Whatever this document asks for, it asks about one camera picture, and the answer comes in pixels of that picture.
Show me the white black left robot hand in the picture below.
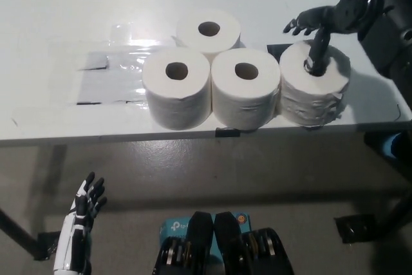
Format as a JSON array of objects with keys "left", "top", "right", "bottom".
[{"left": 53, "top": 171, "right": 108, "bottom": 272}]

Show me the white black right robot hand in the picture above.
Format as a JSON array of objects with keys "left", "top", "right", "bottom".
[{"left": 282, "top": 0, "right": 380, "bottom": 76}]

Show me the wrinkled white toilet paper roll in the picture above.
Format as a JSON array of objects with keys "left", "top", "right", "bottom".
[{"left": 278, "top": 39, "right": 352, "bottom": 127}]

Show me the smooth white toilet paper roll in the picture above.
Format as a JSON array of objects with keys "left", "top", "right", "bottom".
[
  {"left": 142, "top": 50, "right": 212, "bottom": 131},
  {"left": 176, "top": 10, "right": 242, "bottom": 57},
  {"left": 209, "top": 48, "right": 280, "bottom": 129}
]

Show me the black table leg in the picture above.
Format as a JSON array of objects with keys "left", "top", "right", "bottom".
[
  {"left": 0, "top": 207, "right": 39, "bottom": 256},
  {"left": 375, "top": 187, "right": 412, "bottom": 240}
]

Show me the black tape square marker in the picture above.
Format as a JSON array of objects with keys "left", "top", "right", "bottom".
[{"left": 267, "top": 44, "right": 291, "bottom": 59}]

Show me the teal tp-link box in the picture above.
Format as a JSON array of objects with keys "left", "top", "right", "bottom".
[{"left": 159, "top": 212, "right": 251, "bottom": 266}]

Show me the black object with blue cap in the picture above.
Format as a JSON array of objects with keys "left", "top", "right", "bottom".
[{"left": 363, "top": 131, "right": 412, "bottom": 162}]

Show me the clear plastic sheet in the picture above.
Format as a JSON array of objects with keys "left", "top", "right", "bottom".
[{"left": 69, "top": 23, "right": 181, "bottom": 107}]

